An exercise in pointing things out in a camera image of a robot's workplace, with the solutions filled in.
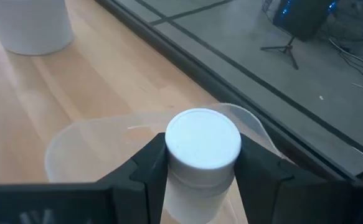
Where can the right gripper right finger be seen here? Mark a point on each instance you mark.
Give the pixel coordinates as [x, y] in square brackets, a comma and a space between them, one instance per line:
[268, 193]

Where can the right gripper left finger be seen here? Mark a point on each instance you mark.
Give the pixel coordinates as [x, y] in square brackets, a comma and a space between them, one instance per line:
[144, 186]

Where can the medium white pill bottle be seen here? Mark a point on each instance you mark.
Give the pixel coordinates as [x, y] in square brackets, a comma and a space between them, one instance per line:
[203, 140]

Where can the clear plastic basket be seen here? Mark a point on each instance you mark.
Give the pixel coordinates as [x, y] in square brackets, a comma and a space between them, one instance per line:
[91, 149]

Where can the black tripod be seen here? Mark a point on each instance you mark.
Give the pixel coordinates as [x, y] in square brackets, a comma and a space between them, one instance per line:
[285, 49]

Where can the white plant pot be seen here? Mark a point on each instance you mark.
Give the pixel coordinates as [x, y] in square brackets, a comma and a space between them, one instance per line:
[28, 25]

